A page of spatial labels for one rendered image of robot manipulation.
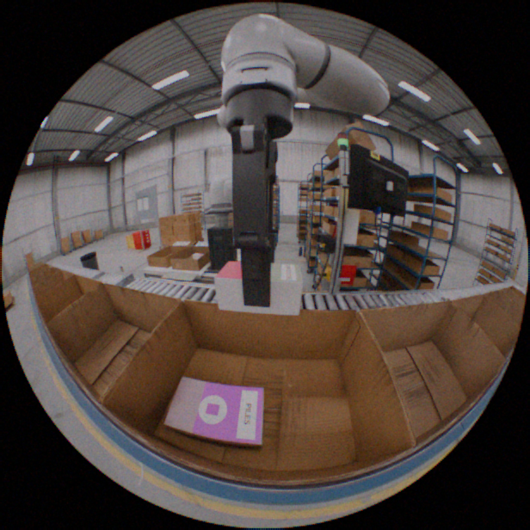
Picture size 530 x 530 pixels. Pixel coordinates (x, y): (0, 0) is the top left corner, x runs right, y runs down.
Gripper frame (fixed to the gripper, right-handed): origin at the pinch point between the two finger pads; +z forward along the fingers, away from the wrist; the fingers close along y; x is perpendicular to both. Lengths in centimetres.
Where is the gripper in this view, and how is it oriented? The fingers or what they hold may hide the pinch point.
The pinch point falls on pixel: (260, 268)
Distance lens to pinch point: 20.0
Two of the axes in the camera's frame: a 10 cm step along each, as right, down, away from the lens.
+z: 0.0, 9.3, 3.7
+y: -1.1, 3.7, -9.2
